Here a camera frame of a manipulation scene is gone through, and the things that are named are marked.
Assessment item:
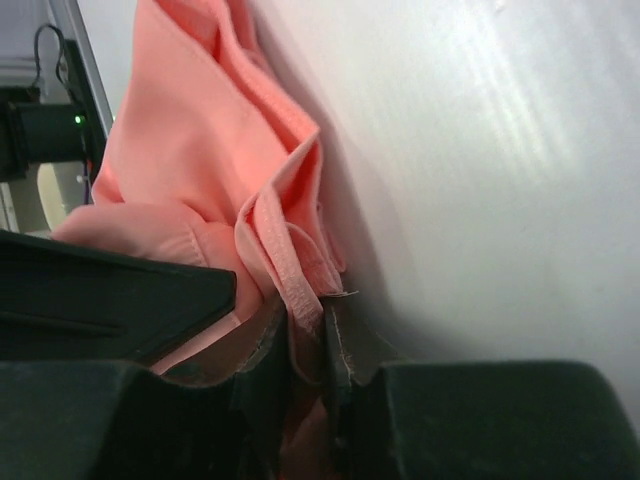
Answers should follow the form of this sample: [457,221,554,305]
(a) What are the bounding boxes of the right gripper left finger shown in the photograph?
[1,298,290,479]

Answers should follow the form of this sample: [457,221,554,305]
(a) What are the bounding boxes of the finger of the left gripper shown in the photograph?
[1,231,237,365]

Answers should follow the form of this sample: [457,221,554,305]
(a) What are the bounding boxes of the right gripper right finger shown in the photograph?
[323,298,639,479]

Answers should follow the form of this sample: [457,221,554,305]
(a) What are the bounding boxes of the pink skirt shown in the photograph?
[53,1,344,479]

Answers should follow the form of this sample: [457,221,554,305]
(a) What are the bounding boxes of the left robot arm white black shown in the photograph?
[1,87,236,365]

